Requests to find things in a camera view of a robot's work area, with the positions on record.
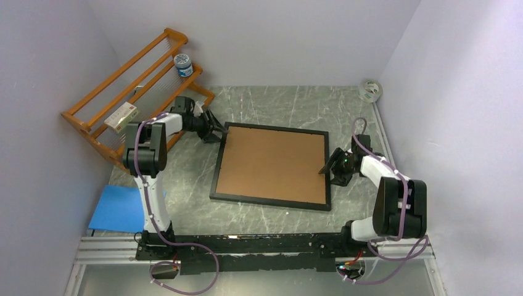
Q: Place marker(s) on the black picture frame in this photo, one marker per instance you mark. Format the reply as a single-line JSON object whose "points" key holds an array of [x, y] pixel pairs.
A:
{"points": [[212, 184]]}

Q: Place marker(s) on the clear tape roll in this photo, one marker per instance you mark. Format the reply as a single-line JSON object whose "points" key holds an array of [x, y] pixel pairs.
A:
{"points": [[369, 90]]}

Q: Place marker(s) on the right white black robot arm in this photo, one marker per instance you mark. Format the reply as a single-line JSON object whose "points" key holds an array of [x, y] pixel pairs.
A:
{"points": [[400, 207]]}

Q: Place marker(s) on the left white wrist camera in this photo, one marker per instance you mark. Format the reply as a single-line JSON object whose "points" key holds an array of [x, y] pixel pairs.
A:
{"points": [[198, 109]]}

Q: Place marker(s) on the blue white jar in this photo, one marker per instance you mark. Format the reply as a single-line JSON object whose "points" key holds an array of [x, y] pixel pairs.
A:
{"points": [[183, 65]]}

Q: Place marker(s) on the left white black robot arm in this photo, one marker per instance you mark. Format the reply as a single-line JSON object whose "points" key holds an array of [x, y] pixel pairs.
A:
{"points": [[145, 157]]}

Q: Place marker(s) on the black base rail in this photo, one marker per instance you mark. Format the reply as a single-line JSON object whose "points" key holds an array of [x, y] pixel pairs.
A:
{"points": [[322, 252]]}

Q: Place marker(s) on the blue paper sheet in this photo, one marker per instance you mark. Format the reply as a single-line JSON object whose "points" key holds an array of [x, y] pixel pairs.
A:
{"points": [[119, 209]]}

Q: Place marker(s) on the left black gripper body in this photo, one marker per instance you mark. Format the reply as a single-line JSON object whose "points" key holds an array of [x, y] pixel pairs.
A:
{"points": [[203, 126]]}

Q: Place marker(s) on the white red small box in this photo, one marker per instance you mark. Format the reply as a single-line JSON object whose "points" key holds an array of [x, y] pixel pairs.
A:
{"points": [[119, 119]]}

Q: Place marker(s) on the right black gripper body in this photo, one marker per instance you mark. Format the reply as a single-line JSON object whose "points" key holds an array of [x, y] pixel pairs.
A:
{"points": [[341, 171]]}

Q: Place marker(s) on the orange wooden rack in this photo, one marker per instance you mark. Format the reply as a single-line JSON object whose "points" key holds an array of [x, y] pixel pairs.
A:
{"points": [[149, 81]]}

